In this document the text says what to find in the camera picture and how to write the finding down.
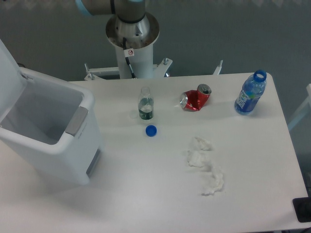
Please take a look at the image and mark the white trash can with lid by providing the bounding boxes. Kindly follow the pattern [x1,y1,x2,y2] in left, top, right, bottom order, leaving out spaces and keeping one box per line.
[0,44,102,185]

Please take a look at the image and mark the blue bottle cap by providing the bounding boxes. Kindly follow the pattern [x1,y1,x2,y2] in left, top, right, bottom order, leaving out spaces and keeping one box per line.
[145,125,157,137]

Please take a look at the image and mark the crushed red soda can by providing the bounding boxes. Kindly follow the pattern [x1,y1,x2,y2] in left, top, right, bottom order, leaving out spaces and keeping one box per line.
[180,83,212,111]

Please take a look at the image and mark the clear bottle with green label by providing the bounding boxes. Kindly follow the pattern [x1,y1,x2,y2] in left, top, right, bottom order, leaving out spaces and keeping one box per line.
[138,86,154,120]

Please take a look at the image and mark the upper crumpled white tissue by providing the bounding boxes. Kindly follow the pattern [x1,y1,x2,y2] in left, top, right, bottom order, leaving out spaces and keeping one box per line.
[190,136,212,151]

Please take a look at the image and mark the crumpled white tissue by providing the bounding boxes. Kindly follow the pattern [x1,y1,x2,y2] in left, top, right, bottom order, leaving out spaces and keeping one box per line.
[190,136,212,151]
[187,150,212,168]
[201,165,224,196]

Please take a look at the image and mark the middle crumpled white tissue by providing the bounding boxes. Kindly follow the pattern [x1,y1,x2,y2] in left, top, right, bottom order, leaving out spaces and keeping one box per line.
[187,150,212,168]

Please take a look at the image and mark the lower crumpled white tissue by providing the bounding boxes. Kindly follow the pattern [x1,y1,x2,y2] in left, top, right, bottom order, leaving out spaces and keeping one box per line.
[201,165,224,196]

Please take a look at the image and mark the blue drink bottle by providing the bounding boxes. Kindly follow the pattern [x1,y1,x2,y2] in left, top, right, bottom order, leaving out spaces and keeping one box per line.
[234,69,267,115]

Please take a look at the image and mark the black device at table corner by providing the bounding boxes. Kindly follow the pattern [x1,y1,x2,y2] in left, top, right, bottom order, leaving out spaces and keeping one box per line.
[293,197,311,223]

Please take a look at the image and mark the white metal base frame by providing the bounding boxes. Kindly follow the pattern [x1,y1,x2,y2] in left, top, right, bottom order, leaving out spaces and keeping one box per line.
[83,57,224,81]

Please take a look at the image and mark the black cable on pedestal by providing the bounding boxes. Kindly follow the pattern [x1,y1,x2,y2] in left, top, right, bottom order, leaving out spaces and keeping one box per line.
[122,36,137,79]

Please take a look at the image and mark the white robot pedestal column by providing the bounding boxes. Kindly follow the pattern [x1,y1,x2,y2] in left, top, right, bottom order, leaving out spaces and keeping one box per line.
[106,12,159,79]

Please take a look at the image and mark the white frame at right edge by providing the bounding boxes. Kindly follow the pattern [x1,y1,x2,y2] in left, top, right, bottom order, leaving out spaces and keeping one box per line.
[287,84,311,131]

